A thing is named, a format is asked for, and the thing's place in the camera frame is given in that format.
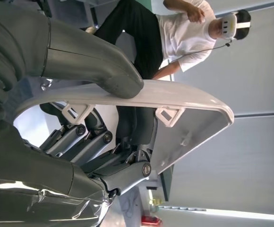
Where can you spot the white VR headset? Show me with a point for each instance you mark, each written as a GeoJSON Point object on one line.
{"type": "Point", "coordinates": [229, 26]}

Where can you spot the person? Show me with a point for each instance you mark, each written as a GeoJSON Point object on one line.
{"type": "Point", "coordinates": [139, 31]}

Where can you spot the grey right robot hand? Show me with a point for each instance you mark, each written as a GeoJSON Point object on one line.
{"type": "Point", "coordinates": [80, 56]}

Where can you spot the small red object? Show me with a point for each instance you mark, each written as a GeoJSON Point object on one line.
{"type": "Point", "coordinates": [151, 221]}

